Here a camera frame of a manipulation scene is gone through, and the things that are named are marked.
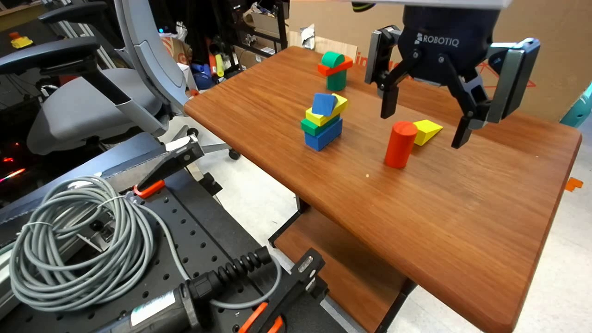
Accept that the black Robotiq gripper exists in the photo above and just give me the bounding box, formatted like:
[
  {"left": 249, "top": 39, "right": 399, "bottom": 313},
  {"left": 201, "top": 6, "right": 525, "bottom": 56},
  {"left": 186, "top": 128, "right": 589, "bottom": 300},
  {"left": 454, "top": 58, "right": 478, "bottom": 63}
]
[{"left": 364, "top": 6, "right": 539, "bottom": 148}]

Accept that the orange cylinder block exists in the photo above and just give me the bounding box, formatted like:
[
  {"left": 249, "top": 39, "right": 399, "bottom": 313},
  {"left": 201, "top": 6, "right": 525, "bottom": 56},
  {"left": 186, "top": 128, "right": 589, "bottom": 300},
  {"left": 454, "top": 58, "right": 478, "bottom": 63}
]
[{"left": 384, "top": 122, "right": 417, "bottom": 169}]

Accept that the yellow wedge block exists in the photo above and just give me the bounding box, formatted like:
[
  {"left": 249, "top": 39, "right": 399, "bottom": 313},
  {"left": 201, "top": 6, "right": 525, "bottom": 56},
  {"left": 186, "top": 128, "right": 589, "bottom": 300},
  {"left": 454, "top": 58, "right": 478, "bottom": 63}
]
[{"left": 414, "top": 120, "right": 441, "bottom": 146}]

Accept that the orange flat block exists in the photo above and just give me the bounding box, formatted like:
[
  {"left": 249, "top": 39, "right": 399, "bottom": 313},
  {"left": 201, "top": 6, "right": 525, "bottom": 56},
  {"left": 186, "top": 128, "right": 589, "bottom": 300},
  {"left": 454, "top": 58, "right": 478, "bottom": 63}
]
[{"left": 316, "top": 58, "right": 353, "bottom": 76}]

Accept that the green pillar block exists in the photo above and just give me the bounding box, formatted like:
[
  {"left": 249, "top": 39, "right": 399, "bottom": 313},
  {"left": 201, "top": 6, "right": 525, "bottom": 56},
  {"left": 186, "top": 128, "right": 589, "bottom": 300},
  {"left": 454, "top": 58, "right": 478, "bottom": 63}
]
[{"left": 325, "top": 72, "right": 345, "bottom": 93}]

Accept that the green half-cylinder block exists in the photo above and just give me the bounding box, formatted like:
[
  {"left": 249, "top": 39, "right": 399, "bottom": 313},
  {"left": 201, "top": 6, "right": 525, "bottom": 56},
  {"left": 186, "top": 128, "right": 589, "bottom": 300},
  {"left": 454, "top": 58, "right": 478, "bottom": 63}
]
[{"left": 321, "top": 50, "right": 343, "bottom": 69}]

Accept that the yellow tilted block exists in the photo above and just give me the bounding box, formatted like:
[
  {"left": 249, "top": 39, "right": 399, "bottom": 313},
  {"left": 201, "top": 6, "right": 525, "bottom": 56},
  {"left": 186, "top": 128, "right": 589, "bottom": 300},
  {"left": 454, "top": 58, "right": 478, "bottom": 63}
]
[{"left": 305, "top": 93, "right": 347, "bottom": 126}]

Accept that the blue top block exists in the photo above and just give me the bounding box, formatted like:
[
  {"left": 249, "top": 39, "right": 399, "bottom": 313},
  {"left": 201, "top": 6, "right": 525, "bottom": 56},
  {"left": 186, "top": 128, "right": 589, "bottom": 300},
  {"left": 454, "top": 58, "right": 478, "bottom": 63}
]
[{"left": 312, "top": 93, "right": 336, "bottom": 115}]

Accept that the blue base block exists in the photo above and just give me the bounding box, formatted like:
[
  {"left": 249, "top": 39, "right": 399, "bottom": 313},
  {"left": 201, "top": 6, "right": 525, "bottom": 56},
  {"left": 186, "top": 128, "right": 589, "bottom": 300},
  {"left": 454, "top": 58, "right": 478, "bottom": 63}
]
[{"left": 305, "top": 120, "right": 342, "bottom": 152}]

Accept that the green flat block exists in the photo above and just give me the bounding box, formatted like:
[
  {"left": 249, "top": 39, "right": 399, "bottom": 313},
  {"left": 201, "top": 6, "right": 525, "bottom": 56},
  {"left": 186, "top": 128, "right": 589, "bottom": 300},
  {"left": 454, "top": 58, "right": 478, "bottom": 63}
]
[{"left": 299, "top": 117, "right": 340, "bottom": 137}]

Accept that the flat cardboard box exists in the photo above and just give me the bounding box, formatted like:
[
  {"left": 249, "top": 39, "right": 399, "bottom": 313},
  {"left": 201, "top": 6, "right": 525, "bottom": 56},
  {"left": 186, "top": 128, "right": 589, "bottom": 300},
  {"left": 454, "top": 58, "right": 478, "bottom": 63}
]
[{"left": 288, "top": 0, "right": 592, "bottom": 120}]

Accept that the lower wooden shelf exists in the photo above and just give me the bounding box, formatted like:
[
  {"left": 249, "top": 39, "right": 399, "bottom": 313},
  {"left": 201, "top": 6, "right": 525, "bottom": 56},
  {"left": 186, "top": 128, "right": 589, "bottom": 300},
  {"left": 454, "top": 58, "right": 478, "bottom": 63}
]
[{"left": 269, "top": 209, "right": 414, "bottom": 333}]

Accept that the orange black clamp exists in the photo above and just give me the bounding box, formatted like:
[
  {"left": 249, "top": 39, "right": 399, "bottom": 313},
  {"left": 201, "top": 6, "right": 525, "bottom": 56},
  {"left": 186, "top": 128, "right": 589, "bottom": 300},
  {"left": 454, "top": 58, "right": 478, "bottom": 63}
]
[
  {"left": 132, "top": 137, "right": 203, "bottom": 200},
  {"left": 236, "top": 248, "right": 327, "bottom": 333}
]

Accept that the black perforated breadboard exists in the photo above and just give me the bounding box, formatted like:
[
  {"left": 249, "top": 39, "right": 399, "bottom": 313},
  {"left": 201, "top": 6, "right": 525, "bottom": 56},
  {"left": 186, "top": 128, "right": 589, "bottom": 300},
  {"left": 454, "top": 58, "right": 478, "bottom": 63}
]
[{"left": 0, "top": 172, "right": 347, "bottom": 333}]

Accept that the grey office chair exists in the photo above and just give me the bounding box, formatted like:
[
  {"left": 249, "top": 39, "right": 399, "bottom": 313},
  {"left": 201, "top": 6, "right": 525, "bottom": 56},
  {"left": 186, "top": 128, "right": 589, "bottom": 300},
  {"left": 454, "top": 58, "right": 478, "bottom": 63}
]
[{"left": 0, "top": 0, "right": 197, "bottom": 156}]

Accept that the black cable connector plug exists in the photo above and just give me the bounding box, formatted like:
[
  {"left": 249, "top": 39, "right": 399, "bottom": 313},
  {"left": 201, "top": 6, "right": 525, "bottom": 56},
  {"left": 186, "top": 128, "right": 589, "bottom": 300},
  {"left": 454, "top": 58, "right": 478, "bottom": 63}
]
[{"left": 95, "top": 248, "right": 271, "bottom": 333}]

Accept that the coiled grey cable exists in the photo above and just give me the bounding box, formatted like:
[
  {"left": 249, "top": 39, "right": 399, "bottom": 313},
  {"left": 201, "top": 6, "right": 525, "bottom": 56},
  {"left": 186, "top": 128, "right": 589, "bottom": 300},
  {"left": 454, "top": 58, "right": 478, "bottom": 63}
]
[{"left": 7, "top": 176, "right": 282, "bottom": 313}]

